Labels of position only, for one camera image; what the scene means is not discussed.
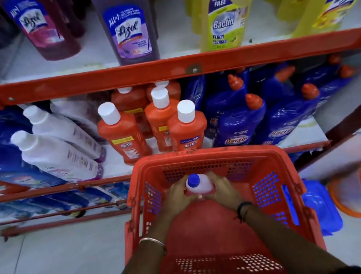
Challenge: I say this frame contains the person's left hand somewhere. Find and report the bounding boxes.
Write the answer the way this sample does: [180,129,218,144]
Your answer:
[156,174,201,221]

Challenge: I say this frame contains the person's right hand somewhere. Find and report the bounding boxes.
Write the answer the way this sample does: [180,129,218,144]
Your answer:
[202,167,245,215]

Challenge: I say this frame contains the white bottle with blue cap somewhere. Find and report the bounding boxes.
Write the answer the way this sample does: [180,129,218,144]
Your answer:
[184,171,216,199]

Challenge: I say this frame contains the person's left forearm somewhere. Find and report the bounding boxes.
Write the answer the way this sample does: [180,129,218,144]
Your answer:
[90,209,187,274]

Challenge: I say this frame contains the person's right forearm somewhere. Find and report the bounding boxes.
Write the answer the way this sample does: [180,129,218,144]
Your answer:
[234,191,351,274]

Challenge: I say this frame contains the black wristband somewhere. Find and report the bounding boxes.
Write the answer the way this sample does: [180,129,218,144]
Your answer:
[235,200,257,224]

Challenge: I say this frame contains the red plastic shopping basket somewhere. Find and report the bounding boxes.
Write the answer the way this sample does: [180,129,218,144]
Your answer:
[110,133,331,274]

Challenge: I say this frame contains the orange bottle with white cap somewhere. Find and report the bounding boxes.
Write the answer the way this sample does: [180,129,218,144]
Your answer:
[164,97,211,154]
[141,85,186,155]
[145,79,183,106]
[109,84,155,142]
[94,97,154,169]

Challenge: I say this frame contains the silver bangle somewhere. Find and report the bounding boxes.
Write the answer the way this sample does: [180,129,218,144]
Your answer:
[138,234,167,253]

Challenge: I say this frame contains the row of blue orange-capped bottles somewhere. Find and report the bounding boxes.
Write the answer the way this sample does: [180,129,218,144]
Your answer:
[180,52,361,157]

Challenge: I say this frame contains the blue plastic container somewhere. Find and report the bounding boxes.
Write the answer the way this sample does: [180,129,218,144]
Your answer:
[281,174,345,242]

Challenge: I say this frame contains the row of lying blue bottles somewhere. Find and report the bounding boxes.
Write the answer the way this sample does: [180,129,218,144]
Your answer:
[0,181,134,229]

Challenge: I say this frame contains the orange metal shelf rack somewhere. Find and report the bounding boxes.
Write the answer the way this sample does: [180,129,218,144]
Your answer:
[0,28,361,242]

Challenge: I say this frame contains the black sleeve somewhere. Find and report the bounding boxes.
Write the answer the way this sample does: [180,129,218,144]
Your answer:
[333,265,361,274]

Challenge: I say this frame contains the purple floor cleaner bottle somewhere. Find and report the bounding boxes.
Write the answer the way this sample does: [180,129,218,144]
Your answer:
[87,0,162,70]

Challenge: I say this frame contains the group of blue cleaner bottles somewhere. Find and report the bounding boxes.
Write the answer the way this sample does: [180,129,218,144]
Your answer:
[0,99,68,197]

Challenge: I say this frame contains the maroon floor cleaner bottle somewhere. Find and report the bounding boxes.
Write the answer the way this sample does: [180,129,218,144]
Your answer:
[54,0,88,41]
[0,0,83,68]

